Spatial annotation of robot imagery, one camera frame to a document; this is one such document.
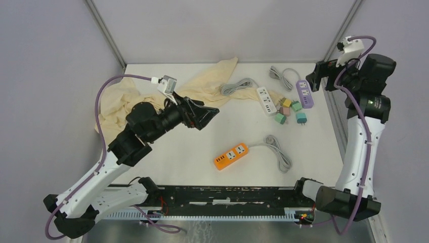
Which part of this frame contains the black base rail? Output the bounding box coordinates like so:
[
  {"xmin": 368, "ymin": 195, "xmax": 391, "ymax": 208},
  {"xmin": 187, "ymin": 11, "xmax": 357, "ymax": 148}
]
[{"xmin": 110, "ymin": 177, "xmax": 326, "ymax": 217}]

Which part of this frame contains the grey cable of white strip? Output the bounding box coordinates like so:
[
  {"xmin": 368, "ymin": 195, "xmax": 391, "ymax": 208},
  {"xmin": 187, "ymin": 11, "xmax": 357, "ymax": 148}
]
[{"xmin": 220, "ymin": 77, "xmax": 260, "ymax": 97}]

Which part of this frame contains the grey cable of orange strip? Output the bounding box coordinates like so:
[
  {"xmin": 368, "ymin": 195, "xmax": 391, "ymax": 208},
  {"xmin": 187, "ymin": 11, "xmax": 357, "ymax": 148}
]
[{"xmin": 248, "ymin": 135, "xmax": 293, "ymax": 174}]

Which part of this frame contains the yellow plug adapter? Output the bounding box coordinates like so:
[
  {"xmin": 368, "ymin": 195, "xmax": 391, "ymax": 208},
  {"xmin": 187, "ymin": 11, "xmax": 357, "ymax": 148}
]
[{"xmin": 279, "ymin": 98, "xmax": 292, "ymax": 108}]

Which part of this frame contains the pink plug adapter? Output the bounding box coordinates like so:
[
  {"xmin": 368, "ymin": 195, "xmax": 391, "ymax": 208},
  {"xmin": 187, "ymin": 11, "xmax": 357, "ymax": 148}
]
[{"xmin": 278, "ymin": 106, "xmax": 291, "ymax": 117}]

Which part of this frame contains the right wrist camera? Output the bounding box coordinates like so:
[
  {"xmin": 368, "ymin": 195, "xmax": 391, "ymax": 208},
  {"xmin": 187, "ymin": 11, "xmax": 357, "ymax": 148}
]
[{"xmin": 336, "ymin": 36, "xmax": 364, "ymax": 67}]

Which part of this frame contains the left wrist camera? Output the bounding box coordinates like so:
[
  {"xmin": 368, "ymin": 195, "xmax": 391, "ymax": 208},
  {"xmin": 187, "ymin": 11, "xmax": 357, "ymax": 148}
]
[{"xmin": 157, "ymin": 75, "xmax": 177, "ymax": 105}]

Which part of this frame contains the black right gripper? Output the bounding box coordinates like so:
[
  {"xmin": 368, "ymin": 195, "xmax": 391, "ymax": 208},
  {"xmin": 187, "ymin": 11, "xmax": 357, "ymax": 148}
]
[{"xmin": 306, "ymin": 53, "xmax": 363, "ymax": 95}]

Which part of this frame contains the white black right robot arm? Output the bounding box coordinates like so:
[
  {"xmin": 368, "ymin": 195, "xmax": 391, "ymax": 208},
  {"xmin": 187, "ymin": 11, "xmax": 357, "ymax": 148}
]
[{"xmin": 292, "ymin": 54, "xmax": 396, "ymax": 222}]

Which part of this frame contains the grey cable of purple strip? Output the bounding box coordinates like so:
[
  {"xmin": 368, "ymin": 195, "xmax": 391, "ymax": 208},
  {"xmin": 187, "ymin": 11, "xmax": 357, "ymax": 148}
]
[{"xmin": 269, "ymin": 65, "xmax": 302, "ymax": 92}]

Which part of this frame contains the green plug adapter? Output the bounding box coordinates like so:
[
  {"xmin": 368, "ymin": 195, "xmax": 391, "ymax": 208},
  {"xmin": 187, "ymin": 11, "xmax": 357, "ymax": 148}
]
[{"xmin": 290, "ymin": 101, "xmax": 303, "ymax": 112}]

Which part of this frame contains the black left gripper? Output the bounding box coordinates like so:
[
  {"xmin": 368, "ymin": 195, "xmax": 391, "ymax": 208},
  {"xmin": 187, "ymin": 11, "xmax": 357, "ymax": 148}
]
[{"xmin": 147, "ymin": 91, "xmax": 220, "ymax": 142}]

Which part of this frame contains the white power strip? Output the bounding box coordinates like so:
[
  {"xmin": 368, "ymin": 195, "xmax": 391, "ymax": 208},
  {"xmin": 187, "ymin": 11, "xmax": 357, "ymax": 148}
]
[{"xmin": 256, "ymin": 87, "xmax": 277, "ymax": 116}]

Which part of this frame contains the purple power strip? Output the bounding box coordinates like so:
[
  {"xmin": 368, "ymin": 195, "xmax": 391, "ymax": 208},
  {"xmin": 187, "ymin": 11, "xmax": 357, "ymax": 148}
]
[{"xmin": 296, "ymin": 80, "xmax": 314, "ymax": 109}]

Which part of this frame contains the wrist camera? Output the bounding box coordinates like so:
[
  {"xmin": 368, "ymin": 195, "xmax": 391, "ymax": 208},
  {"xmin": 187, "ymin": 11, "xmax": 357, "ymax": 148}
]
[
  {"xmin": 336, "ymin": 36, "xmax": 364, "ymax": 67},
  {"xmin": 157, "ymin": 75, "xmax": 177, "ymax": 105}
]

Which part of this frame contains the orange power strip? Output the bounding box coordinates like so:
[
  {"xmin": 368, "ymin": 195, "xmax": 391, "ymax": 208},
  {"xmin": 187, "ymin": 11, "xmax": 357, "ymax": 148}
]
[{"xmin": 213, "ymin": 143, "xmax": 249, "ymax": 171}]

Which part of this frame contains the cream yellow cloth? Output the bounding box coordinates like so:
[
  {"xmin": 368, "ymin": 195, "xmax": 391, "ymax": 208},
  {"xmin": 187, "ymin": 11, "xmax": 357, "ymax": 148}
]
[{"xmin": 95, "ymin": 57, "xmax": 259, "ymax": 140}]

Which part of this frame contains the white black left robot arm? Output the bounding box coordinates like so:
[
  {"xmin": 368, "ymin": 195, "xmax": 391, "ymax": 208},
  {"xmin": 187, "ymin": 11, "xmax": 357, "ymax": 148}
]
[{"xmin": 44, "ymin": 97, "xmax": 219, "ymax": 239}]

